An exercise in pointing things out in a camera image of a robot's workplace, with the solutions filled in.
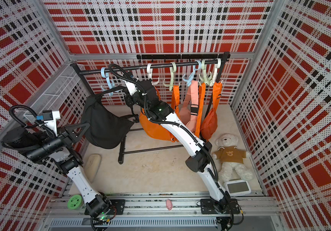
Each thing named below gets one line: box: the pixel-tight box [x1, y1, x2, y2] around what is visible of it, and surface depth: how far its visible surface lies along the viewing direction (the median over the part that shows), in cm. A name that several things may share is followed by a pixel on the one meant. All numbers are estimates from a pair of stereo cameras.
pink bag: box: [179, 79, 199, 134], surface depth 75 cm
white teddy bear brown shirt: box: [212, 132, 255, 183], surface depth 86 cm
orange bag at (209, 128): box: [200, 81, 223, 141], surface depth 79 cm
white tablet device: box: [224, 179, 252, 197], surface depth 78 cm
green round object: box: [67, 194, 85, 211], surface depth 73 cm
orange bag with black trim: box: [171, 85, 183, 124], surface depth 69 cm
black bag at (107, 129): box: [80, 85, 140, 150], surface depth 62 cm
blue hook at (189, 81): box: [182, 59, 202, 88], surface depth 67 cm
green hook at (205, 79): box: [198, 58, 213, 86], surface depth 68 cm
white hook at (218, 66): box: [209, 57, 222, 87], surface depth 66 cm
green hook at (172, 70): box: [163, 61, 181, 91], surface depth 64 cm
